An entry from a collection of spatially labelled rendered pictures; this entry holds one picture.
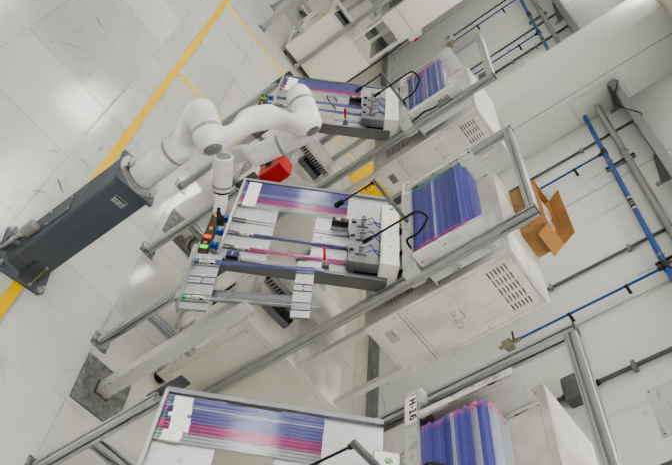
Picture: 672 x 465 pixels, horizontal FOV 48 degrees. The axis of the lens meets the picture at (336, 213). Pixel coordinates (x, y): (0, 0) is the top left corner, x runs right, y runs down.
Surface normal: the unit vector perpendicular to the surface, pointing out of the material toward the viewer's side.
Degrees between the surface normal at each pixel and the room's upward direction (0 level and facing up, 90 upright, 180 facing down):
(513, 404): 90
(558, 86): 90
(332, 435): 44
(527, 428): 90
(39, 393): 0
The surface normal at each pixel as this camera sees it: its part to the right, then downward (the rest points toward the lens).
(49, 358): 0.79, -0.50
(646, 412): -0.61, -0.71
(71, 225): 0.04, 0.63
